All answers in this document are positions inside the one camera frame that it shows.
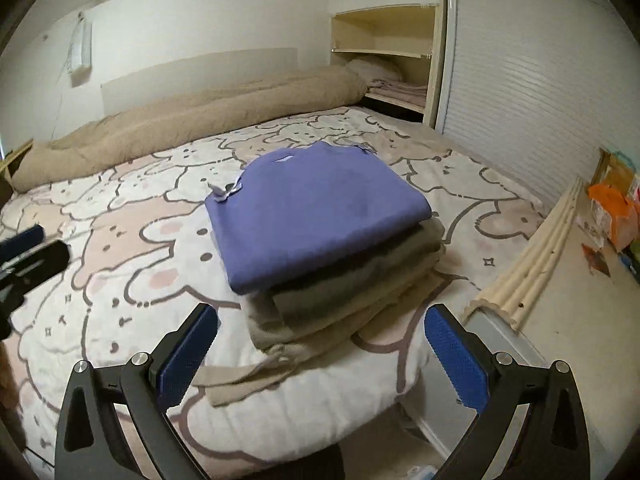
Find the brown wrapper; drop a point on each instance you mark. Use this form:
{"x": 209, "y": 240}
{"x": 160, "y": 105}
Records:
{"x": 597, "y": 260}

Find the folded pink bedding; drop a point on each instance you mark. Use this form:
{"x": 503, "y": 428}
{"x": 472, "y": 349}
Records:
{"x": 400, "y": 92}

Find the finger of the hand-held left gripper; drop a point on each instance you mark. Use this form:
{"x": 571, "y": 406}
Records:
{"x": 45, "y": 260}
{"x": 25, "y": 240}

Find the purple shorts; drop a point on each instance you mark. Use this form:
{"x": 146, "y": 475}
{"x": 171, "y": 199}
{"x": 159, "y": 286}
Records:
{"x": 320, "y": 210}

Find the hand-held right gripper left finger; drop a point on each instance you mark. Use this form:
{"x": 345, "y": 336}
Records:
{"x": 185, "y": 355}

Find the cream ribbed board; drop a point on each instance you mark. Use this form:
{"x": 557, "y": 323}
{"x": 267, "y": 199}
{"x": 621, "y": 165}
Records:
{"x": 535, "y": 260}

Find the cream shelf unit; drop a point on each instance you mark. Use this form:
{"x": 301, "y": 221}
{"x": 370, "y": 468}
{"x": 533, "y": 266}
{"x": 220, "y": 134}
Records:
{"x": 380, "y": 52}

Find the cardboard box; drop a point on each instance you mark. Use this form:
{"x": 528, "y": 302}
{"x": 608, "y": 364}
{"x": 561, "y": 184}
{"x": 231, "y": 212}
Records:
{"x": 617, "y": 170}

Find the orange bag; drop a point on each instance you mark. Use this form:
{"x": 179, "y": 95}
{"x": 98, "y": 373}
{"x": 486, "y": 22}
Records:
{"x": 612, "y": 205}

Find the grey-brown garment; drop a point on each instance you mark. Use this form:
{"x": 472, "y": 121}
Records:
{"x": 360, "y": 285}

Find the beige duvet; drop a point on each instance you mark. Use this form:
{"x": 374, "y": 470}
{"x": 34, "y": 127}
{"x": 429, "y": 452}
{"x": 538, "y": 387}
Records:
{"x": 200, "y": 110}

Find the beige fleece garment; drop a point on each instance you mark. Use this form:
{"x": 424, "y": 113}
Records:
{"x": 310, "y": 335}

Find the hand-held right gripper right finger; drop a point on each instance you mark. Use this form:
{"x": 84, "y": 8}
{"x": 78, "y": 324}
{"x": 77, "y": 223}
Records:
{"x": 455, "y": 360}

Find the white ribbed sliding door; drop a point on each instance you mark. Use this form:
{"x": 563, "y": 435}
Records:
{"x": 525, "y": 85}

